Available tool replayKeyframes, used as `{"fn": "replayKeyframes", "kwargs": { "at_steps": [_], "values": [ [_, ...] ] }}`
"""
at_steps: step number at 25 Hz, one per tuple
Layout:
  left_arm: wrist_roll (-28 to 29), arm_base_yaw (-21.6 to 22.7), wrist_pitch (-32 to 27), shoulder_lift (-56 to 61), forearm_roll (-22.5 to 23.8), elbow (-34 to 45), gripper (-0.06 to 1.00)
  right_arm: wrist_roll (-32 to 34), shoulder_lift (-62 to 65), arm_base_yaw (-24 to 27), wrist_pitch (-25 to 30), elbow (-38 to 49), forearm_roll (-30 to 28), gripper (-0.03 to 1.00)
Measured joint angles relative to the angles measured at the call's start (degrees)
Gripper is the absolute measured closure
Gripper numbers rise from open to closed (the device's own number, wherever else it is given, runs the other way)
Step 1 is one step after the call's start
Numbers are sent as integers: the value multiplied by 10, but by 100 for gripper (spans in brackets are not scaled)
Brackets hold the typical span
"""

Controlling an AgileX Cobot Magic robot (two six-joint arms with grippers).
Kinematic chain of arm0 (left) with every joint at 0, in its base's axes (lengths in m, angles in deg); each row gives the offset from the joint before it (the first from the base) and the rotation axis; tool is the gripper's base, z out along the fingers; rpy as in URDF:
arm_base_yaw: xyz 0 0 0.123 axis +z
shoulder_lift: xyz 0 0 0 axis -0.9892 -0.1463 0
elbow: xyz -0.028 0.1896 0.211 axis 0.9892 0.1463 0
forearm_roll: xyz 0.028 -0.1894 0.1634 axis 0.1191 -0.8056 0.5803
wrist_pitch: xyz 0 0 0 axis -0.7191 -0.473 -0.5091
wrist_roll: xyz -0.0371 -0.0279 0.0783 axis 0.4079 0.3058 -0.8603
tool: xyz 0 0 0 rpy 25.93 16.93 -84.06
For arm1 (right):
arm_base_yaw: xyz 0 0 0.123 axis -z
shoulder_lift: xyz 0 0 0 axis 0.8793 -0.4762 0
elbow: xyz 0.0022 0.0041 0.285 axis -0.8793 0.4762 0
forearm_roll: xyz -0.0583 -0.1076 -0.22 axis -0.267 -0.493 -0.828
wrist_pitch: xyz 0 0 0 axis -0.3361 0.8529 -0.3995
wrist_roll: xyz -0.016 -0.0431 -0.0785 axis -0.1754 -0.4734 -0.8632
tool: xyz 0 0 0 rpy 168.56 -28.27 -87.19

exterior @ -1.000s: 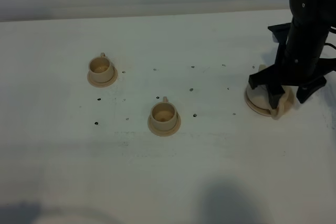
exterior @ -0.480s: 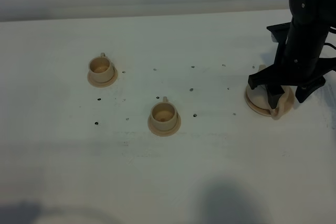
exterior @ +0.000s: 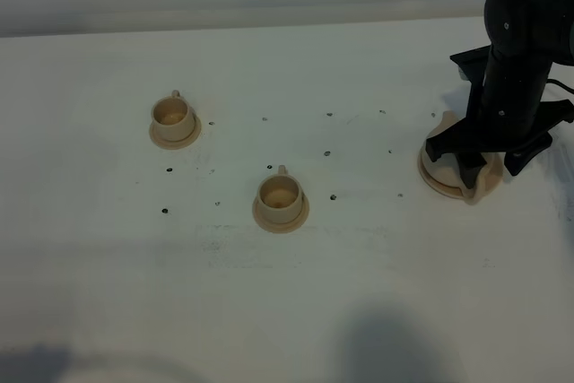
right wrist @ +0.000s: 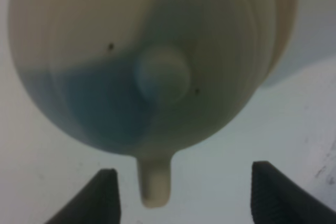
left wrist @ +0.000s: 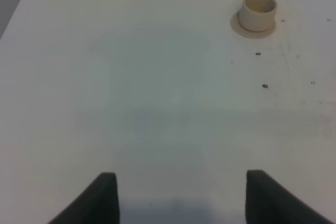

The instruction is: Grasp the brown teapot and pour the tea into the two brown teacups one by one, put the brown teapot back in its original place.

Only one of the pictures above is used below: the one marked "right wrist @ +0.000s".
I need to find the beige teapot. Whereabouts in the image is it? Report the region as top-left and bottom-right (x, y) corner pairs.
(8, 0), (276, 208)

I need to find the beige teapot saucer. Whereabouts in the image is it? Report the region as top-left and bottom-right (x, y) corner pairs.
(262, 0), (298, 87)

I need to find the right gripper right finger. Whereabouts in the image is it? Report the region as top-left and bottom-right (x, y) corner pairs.
(250, 161), (335, 224)

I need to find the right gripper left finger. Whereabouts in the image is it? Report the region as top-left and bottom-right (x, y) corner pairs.
(47, 169), (121, 224)

